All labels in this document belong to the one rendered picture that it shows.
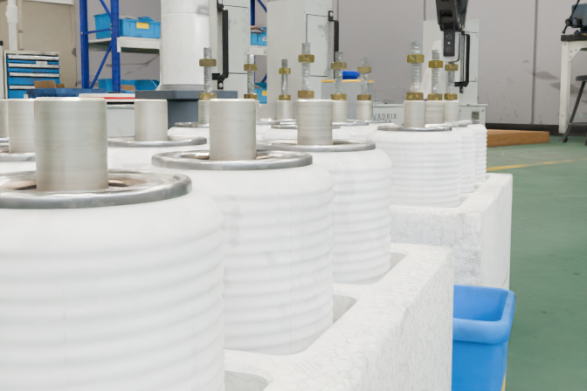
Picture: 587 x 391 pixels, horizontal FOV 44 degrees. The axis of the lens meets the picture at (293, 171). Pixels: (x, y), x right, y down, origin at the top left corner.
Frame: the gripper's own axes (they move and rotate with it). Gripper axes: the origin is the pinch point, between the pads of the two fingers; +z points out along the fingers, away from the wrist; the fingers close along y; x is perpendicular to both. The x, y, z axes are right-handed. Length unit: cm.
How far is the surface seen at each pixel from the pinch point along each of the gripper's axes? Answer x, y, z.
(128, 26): 323, 402, -51
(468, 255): -7.2, -31.2, 21.0
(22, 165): 8, -70, 10
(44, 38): 458, 460, -50
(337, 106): 11.3, -13.0, 7.7
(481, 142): -4.5, -1.6, 12.4
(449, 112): -0.2, -1.1, 8.5
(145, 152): 9, -59, 10
